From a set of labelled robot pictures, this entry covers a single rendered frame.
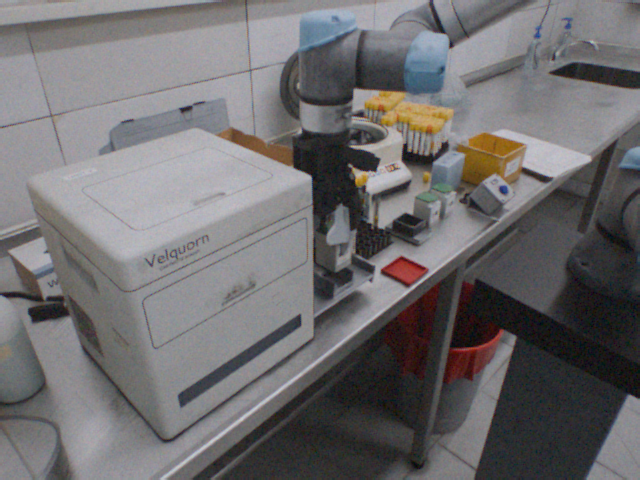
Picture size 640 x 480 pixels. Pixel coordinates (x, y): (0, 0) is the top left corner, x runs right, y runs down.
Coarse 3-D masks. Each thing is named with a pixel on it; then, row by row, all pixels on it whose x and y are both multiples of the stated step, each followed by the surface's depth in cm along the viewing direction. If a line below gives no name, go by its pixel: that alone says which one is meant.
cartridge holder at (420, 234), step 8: (400, 216) 109; (408, 216) 110; (392, 224) 110; (400, 224) 107; (408, 224) 110; (416, 224) 109; (424, 224) 108; (392, 232) 109; (400, 232) 107; (408, 232) 106; (416, 232) 106; (424, 232) 107; (408, 240) 106; (416, 240) 105; (424, 240) 106
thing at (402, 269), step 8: (400, 256) 100; (392, 264) 99; (400, 264) 99; (408, 264) 99; (416, 264) 98; (384, 272) 97; (392, 272) 97; (400, 272) 97; (408, 272) 97; (416, 272) 97; (424, 272) 96; (400, 280) 94; (408, 280) 95; (416, 280) 95
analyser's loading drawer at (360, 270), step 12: (348, 264) 92; (360, 264) 91; (372, 264) 89; (324, 276) 89; (336, 276) 89; (348, 276) 87; (360, 276) 89; (372, 276) 90; (324, 288) 85; (336, 288) 86; (348, 288) 86; (324, 300) 84; (336, 300) 84
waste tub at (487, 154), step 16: (480, 144) 137; (496, 144) 135; (512, 144) 131; (528, 144) 128; (480, 160) 126; (496, 160) 123; (512, 160) 125; (464, 176) 131; (480, 176) 128; (512, 176) 130
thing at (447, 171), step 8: (448, 152) 124; (456, 152) 124; (440, 160) 119; (448, 160) 119; (456, 160) 119; (464, 160) 123; (432, 168) 119; (440, 168) 117; (448, 168) 116; (456, 168) 121; (432, 176) 120; (440, 176) 118; (448, 176) 118; (456, 176) 123; (432, 184) 121; (448, 184) 120; (456, 184) 125
